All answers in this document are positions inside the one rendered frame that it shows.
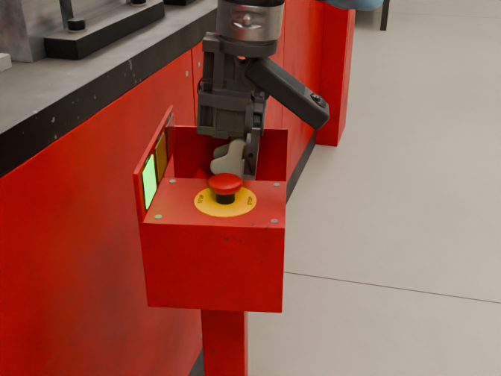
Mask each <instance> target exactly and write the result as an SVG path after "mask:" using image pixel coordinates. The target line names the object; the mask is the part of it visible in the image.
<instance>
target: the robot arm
mask: <svg viewBox="0 0 501 376"><path fill-rule="evenodd" d="M315 1H320V2H323V3H327V4H331V5H332V6H333V7H337V8H340V9H343V10H351V9H354V10H361V11H371V10H375V9H377V8H378V7H380V6H381V5H382V3H383V1H384V0H315ZM284 2H285V0H218V8H217V20H216V30H217V32H218V33H213V32H206V35H205V37H204V38H203V42H202V51H203V52H204V64H203V77H202V78H201V79H200V81H199V82H198V88H197V94H198V113H197V130H196V134H202V135H209V136H212V138H216V139H224V140H228V137H229V136H231V141H230V143H228V144H226V145H223V146H220V147H217V148H216V149H215V150H214V153H213V157H214V160H212V162H211V164H210V170H211V172H212V173H213V174H215V175H217V174H220V173H231V174H234V175H238V176H239V177H240V178H241V179H242V180H245V181H255V178H256V165H257V158H258V151H259V140H260V136H263V131H264V124H265V112H266V106H267V99H268V98H269V96H271V97H273V98H274V99H276V100H277V101H278V102H279V103H281V104H282V105H283V106H285V107H286V108H287V109H289V110H290V111H291V112H293V113H294V114H295V115H296V116H298V117H299V118H300V119H301V120H302V121H304V122H305V123H307V124H308V125H310V126H311V127H312V128H314V129H315V130H319V129H321V128H322V127H323V126H324V124H325V123H326V122H327V121H328V120H329V118H330V114H329V105H328V103H326V102H325V100H324V99H323V98H322V97H321V96H319V95H318V94H315V93H314V92H313V91H311V90H310V89H309V88H308V87H306V86H305V85H304V84H302V83H301V82H299V80H298V79H296V78H295V77H293V76H292V75H291V74H289V73H288V72H287V71H286V70H285V69H283V68H282V67H281V66H279V65H278V64H277V63H275V62H274V61H273V60H272V59H271V58H269V56H271V55H274V54H276V53H277V45H278V38H279V37H280V35H281V28H282V20H283V8H284ZM238 56H240V57H245V59H240V58H239V57H238ZM201 81H202V83H201ZM198 90H199V92H198ZM245 134H247V137H246V140H245Z"/></svg>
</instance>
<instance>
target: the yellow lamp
mask: <svg viewBox="0 0 501 376"><path fill-rule="evenodd" d="M156 157H157V172H158V181H159V182H160V179H161V177H162V175H163V173H164V171H165V168H166V166H167V162H166V145H165V135H164V133H163V135H162V136H161V138H160V141H159V142H158V144H157V147H156Z"/></svg>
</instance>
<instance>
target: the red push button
mask: <svg viewBox="0 0 501 376"><path fill-rule="evenodd" d="M207 185H208V187H209V189H210V190H211V191H212V192H214V193H215V194H216V201H217V202H218V203H219V204H232V203H233V202H234V201H235V193H236V192H238V191H239V190H240V189H241V188H242V179H241V178H240V177H239V176H238V175H234V174H231V173H220V174H217V175H213V176H212V177H211V178H210V179H209V180H208V184H207Z"/></svg>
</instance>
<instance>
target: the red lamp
mask: <svg viewBox="0 0 501 376"><path fill-rule="evenodd" d="M166 133H167V143H168V158H169V159H170V156H171V154H172V152H173V150H174V147H175V145H176V140H175V129H174V114H172V116H171V118H170V120H169V122H168V124H167V126H166Z"/></svg>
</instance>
